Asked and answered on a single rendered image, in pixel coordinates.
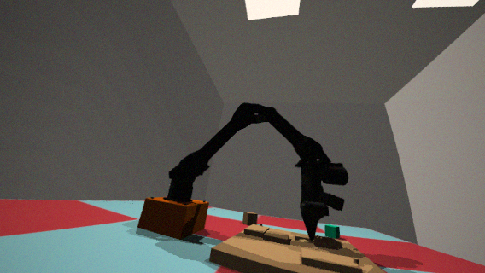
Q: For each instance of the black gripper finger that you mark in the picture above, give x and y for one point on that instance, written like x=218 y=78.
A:
x=311 y=222

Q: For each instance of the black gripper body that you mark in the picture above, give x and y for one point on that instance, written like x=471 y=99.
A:
x=310 y=198

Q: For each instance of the small green block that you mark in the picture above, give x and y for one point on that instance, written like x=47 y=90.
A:
x=332 y=231

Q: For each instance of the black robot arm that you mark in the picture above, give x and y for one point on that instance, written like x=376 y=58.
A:
x=185 y=173

